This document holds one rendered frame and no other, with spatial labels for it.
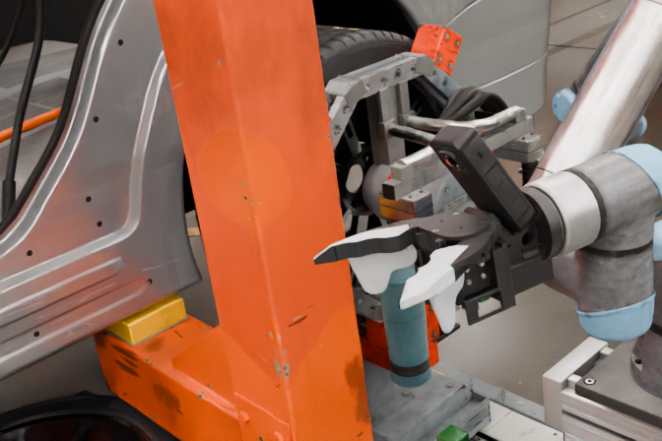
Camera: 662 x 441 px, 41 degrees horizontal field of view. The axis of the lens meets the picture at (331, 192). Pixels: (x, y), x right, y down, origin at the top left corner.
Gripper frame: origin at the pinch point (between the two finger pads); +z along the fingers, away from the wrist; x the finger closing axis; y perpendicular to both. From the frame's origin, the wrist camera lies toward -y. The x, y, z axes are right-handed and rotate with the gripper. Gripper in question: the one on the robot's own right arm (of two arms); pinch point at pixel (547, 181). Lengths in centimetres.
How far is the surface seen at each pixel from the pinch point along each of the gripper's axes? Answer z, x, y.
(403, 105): 20.1, -20.3, 20.2
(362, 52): 21.5, -29.2, 30.9
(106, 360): 81, -54, -22
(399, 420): 24, -28, -61
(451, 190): 23.3, -6.2, 5.5
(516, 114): 6.8, -1.9, 16.9
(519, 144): 7.8, -0.7, 11.1
